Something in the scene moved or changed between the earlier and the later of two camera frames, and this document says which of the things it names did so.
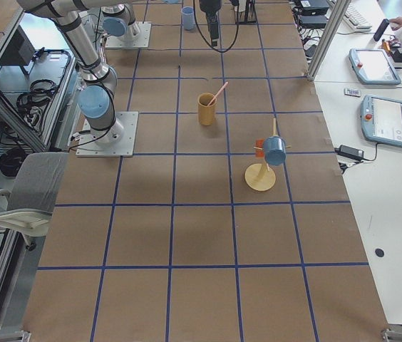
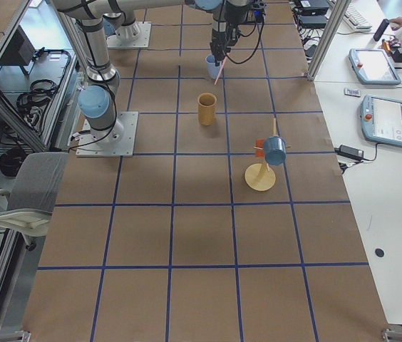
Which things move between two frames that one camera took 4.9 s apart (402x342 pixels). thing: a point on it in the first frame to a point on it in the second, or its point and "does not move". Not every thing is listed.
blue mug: [274, 149] does not move
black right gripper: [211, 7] to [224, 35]
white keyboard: [356, 19] does not move
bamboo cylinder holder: [207, 114] does not move
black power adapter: [350, 152] does not move
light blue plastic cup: [188, 18] to [212, 69]
